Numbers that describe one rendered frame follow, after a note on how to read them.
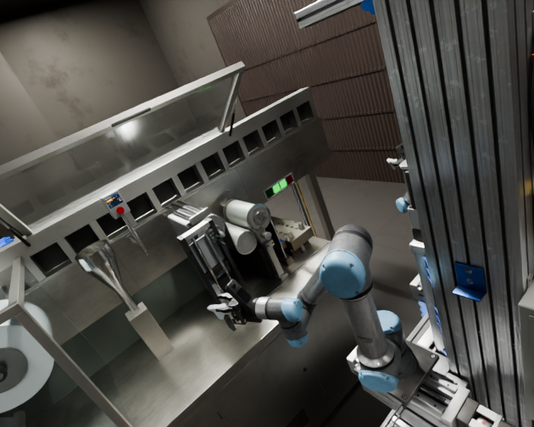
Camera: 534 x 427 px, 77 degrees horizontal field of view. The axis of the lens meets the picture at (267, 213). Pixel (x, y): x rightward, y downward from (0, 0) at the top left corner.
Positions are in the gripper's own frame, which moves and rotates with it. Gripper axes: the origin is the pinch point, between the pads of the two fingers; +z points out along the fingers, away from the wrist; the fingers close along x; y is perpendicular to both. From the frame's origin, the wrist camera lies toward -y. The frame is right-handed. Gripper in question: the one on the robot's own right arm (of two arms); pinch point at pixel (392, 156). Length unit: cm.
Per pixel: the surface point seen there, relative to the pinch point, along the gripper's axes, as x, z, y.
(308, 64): 66, 271, -29
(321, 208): -36, 73, 45
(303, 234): -63, 1, 13
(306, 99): -13, 61, -38
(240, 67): -51, -4, -78
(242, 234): -90, -8, -12
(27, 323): -154, -64, -51
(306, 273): -73, -16, 24
